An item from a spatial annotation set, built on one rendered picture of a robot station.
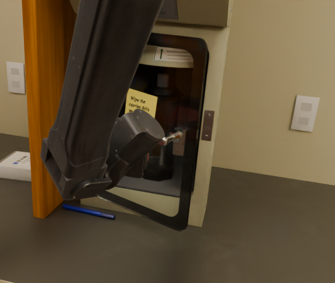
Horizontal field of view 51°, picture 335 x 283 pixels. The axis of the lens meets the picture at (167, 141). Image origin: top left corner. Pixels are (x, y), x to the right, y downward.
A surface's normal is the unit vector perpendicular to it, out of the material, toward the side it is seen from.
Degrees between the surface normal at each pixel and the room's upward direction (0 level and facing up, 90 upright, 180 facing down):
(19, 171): 90
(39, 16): 90
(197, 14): 135
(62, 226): 0
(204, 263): 0
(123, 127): 70
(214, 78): 90
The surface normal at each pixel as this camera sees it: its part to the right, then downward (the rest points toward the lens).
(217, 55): -0.21, 0.31
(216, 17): -0.21, 0.88
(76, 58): -0.76, 0.27
